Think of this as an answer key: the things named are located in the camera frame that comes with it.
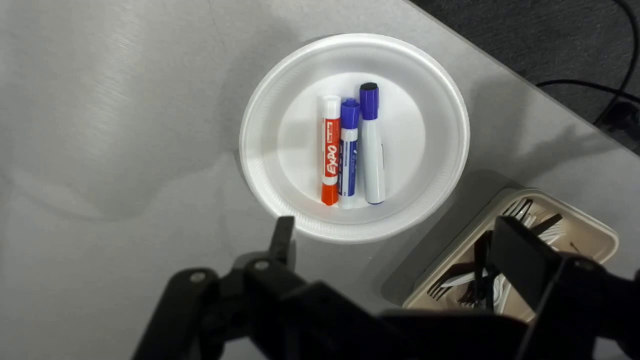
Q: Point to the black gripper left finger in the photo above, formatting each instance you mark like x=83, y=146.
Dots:
x=283, y=241

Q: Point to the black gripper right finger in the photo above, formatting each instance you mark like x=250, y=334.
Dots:
x=526, y=257

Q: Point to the orange marker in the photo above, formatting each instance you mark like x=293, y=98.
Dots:
x=330, y=153

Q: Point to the short blue marker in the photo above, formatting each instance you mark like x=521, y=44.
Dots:
x=348, y=153

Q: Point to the white marker blue cap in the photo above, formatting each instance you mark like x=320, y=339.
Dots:
x=373, y=146

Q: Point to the white round plate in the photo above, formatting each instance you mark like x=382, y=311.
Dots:
x=301, y=146

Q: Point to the beige cutlery tray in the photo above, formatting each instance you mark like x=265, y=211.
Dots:
x=587, y=233

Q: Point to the white plastic fork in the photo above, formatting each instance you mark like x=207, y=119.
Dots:
x=452, y=283

